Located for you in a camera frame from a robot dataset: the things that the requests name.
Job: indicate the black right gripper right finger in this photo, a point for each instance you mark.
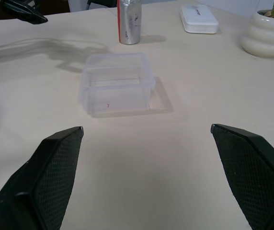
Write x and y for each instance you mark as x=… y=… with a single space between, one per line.
x=252 y=172

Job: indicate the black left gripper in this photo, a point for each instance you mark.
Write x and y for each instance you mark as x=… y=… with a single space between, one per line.
x=14 y=3

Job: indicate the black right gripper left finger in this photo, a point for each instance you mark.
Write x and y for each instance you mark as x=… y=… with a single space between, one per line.
x=43 y=182

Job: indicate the clear plastic container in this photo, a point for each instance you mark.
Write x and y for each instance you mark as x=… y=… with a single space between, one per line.
x=117 y=83

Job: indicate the white ribbed plant pot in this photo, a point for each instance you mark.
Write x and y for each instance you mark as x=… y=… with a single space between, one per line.
x=266 y=36

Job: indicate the white rectangular case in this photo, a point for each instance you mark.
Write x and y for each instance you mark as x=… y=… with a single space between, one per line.
x=199 y=19

